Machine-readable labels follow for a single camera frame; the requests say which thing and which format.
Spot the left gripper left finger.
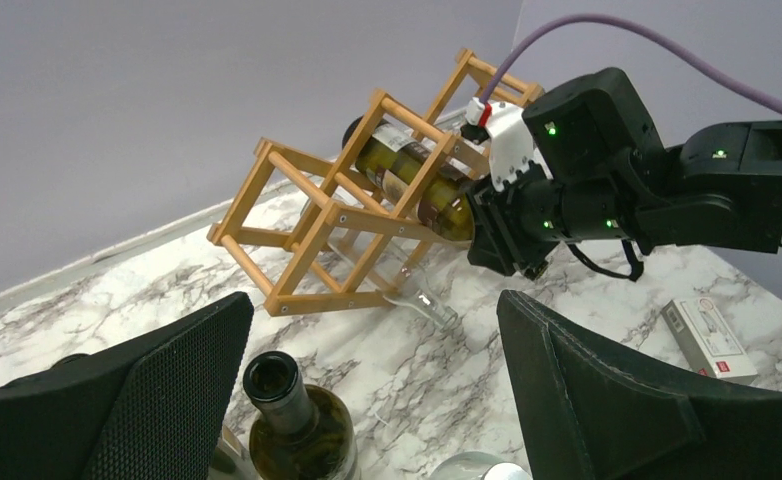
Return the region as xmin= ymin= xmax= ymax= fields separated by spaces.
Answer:
xmin=0 ymin=292 xmax=254 ymax=479

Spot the dark wine bottle front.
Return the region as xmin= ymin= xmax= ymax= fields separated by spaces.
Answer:
xmin=355 ymin=120 xmax=474 ymax=242

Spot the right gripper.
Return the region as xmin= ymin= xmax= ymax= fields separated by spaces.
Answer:
xmin=465 ymin=166 xmax=564 ymax=280

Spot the wooden wine rack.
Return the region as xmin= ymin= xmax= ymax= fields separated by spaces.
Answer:
xmin=206 ymin=47 xmax=545 ymax=318

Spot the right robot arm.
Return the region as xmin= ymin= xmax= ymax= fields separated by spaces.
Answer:
xmin=463 ymin=67 xmax=782 ymax=280

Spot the round clear bottle silver cap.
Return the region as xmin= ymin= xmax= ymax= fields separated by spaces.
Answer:
xmin=428 ymin=451 xmax=532 ymax=480

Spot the clear square glass bottle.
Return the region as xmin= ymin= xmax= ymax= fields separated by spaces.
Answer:
xmin=317 ymin=227 xmax=458 ymax=329

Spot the small white cardboard box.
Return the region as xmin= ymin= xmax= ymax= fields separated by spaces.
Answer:
xmin=660 ymin=297 xmax=758 ymax=385

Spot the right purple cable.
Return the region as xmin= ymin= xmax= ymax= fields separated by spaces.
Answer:
xmin=480 ymin=13 xmax=782 ymax=128

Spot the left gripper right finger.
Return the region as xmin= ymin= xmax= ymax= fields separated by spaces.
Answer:
xmin=496 ymin=290 xmax=782 ymax=479

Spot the dark wine bottle middle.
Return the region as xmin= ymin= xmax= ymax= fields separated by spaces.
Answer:
xmin=242 ymin=351 xmax=361 ymax=480

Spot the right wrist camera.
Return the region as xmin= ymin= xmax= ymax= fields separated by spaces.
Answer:
xmin=463 ymin=97 xmax=552 ymax=192

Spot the dark wine bottle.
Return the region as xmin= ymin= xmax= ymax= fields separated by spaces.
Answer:
xmin=242 ymin=351 xmax=361 ymax=480
xmin=355 ymin=120 xmax=474 ymax=242

